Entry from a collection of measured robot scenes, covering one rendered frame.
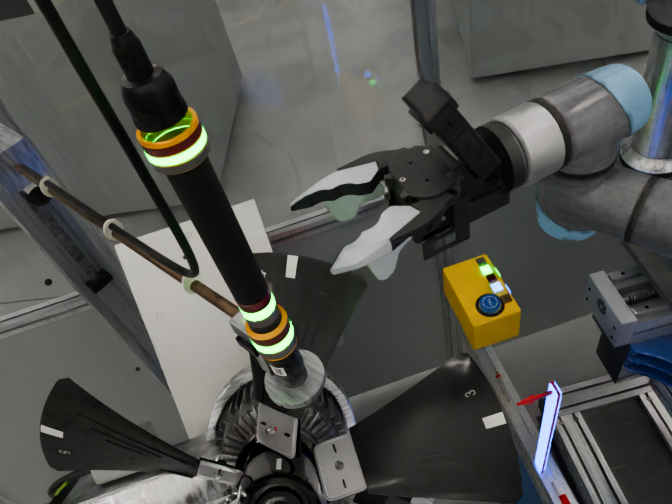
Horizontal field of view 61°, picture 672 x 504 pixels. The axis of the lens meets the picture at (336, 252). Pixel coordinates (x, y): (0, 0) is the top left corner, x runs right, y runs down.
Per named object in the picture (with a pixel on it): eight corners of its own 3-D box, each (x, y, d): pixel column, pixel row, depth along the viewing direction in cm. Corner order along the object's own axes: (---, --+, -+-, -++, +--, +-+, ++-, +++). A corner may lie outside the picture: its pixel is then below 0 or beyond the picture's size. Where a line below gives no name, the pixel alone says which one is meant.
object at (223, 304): (17, 173, 90) (12, 166, 89) (25, 168, 90) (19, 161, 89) (248, 331, 61) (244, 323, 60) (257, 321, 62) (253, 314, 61)
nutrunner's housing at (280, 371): (278, 394, 68) (75, 42, 34) (300, 370, 70) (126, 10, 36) (302, 412, 66) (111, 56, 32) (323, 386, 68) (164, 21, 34)
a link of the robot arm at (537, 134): (569, 125, 52) (513, 85, 57) (527, 146, 51) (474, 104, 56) (561, 186, 57) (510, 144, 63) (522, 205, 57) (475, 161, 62)
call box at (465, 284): (444, 296, 128) (441, 267, 120) (486, 282, 128) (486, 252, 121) (474, 354, 117) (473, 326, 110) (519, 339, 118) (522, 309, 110)
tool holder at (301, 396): (243, 379, 67) (214, 335, 60) (282, 336, 70) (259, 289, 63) (298, 421, 63) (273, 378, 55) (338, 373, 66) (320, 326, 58)
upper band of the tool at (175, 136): (142, 166, 41) (123, 134, 39) (186, 131, 43) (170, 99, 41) (179, 185, 39) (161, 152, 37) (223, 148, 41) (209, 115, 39)
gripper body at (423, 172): (420, 266, 56) (524, 213, 58) (412, 204, 49) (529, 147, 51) (383, 219, 61) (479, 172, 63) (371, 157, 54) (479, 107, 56)
